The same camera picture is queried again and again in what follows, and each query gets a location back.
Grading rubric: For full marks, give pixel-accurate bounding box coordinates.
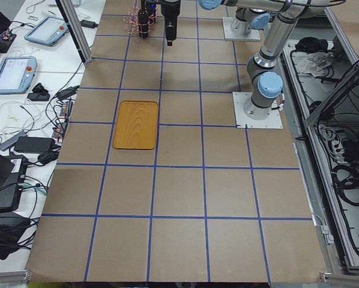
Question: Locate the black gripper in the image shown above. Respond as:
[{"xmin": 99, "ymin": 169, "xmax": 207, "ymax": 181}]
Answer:
[{"xmin": 161, "ymin": 0, "xmax": 180, "ymax": 46}]

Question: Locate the dark wine bottle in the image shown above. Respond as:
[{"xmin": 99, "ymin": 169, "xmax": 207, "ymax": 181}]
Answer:
[
  {"xmin": 146, "ymin": 1, "xmax": 157, "ymax": 25},
  {"xmin": 137, "ymin": 0, "xmax": 149, "ymax": 38}
]

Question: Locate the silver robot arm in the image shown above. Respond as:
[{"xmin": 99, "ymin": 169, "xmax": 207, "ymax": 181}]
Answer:
[
  {"xmin": 198, "ymin": 0, "xmax": 330, "ymax": 109},
  {"xmin": 231, "ymin": 8, "xmax": 270, "ymax": 35}
]

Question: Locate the wooden rectangular tray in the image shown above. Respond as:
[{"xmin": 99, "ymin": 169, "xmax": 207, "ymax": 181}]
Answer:
[{"xmin": 112, "ymin": 100, "xmax": 158, "ymax": 150}]

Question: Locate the far blue teach pendant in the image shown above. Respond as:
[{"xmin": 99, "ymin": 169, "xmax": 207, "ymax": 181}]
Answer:
[{"xmin": 24, "ymin": 16, "xmax": 69, "ymax": 47}]

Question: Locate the blue teach pendant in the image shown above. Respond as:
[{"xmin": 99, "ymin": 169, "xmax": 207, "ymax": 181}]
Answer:
[
  {"xmin": 0, "ymin": 56, "xmax": 37, "ymax": 95},
  {"xmin": 24, "ymin": 16, "xmax": 69, "ymax": 47}
]

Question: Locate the small black webcam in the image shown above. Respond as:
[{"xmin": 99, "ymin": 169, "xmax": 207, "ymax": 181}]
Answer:
[{"xmin": 26, "ymin": 83, "xmax": 50, "ymax": 101}]

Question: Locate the white crumpled cloth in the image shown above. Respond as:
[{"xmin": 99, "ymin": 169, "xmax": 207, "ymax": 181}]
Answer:
[{"xmin": 296, "ymin": 52, "xmax": 334, "ymax": 77}]

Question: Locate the near blue teach pendant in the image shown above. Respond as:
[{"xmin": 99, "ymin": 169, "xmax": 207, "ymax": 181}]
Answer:
[{"xmin": 0, "ymin": 56, "xmax": 37, "ymax": 95}]

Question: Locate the black power adapter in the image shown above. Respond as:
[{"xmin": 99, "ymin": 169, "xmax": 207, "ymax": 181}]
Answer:
[{"xmin": 14, "ymin": 136, "xmax": 55, "ymax": 154}]

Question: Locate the black laptop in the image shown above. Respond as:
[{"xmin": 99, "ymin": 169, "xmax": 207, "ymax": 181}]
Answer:
[{"xmin": 0, "ymin": 154, "xmax": 28, "ymax": 213}]

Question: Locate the copper wire bottle basket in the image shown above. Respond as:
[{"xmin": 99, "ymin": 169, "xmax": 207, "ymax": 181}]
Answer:
[{"xmin": 124, "ymin": 1, "xmax": 155, "ymax": 36}]

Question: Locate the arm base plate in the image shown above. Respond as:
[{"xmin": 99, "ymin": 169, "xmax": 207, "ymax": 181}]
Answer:
[
  {"xmin": 232, "ymin": 92, "xmax": 283, "ymax": 130},
  {"xmin": 222, "ymin": 17, "xmax": 261, "ymax": 42}
]

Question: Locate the aluminium frame post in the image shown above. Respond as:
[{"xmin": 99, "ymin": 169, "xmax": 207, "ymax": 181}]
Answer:
[{"xmin": 55, "ymin": 0, "xmax": 92, "ymax": 65}]

